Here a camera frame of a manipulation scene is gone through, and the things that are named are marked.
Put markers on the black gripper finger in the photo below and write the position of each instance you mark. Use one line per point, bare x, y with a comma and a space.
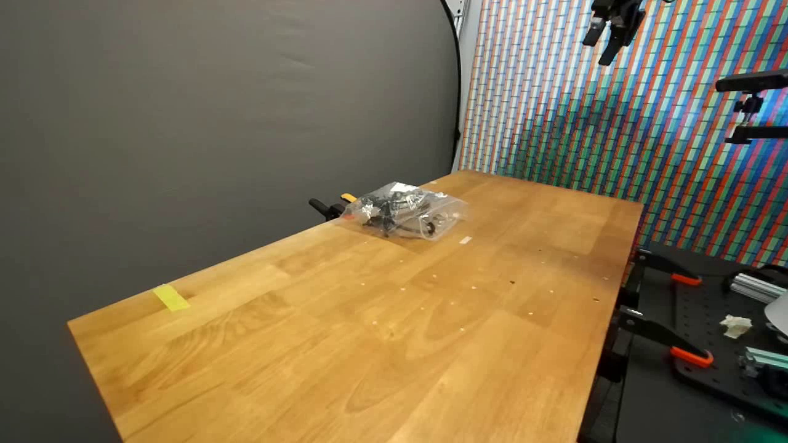
595, 31
620, 37

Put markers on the clear plastic bag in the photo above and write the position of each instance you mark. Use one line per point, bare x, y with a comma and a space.
408, 210

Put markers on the aluminium extrusion bar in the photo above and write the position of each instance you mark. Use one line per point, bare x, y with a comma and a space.
749, 286

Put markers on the white crumpled object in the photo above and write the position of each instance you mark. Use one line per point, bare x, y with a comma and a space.
734, 325

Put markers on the orange-tipped black clamp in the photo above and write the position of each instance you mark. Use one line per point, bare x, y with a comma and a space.
329, 210

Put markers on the black perforated side table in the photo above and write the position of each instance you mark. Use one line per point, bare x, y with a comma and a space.
650, 398

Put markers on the yellow tape strip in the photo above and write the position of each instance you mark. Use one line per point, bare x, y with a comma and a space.
172, 299

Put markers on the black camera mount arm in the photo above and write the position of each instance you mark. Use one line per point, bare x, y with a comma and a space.
749, 104

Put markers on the orange-handled clamp upper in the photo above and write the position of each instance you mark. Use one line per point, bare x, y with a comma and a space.
679, 274

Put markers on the orange-handled clamp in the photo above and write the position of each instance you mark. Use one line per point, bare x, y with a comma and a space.
679, 274
679, 349

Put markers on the orange-handled clamp lower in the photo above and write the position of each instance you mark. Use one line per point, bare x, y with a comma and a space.
679, 349

